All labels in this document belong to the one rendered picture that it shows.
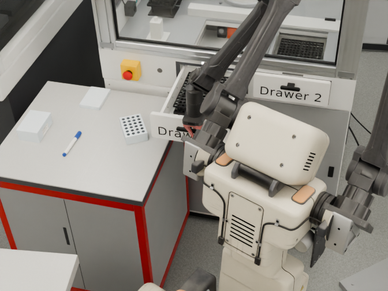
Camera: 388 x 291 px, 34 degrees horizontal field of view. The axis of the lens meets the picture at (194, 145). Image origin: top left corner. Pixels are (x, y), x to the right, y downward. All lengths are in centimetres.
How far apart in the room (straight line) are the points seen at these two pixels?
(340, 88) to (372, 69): 175
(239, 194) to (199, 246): 148
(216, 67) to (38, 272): 84
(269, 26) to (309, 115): 83
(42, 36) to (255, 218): 162
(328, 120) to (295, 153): 108
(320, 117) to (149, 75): 71
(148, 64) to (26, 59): 54
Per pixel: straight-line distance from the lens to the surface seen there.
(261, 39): 178
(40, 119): 253
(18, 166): 242
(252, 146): 153
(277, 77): 245
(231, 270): 189
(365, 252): 309
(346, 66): 241
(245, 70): 177
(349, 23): 232
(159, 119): 228
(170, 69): 257
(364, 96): 397
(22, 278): 207
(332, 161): 270
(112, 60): 264
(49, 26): 297
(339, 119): 256
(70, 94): 271
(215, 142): 171
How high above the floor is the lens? 234
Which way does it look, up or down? 41 degrees down
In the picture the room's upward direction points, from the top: 2 degrees counter-clockwise
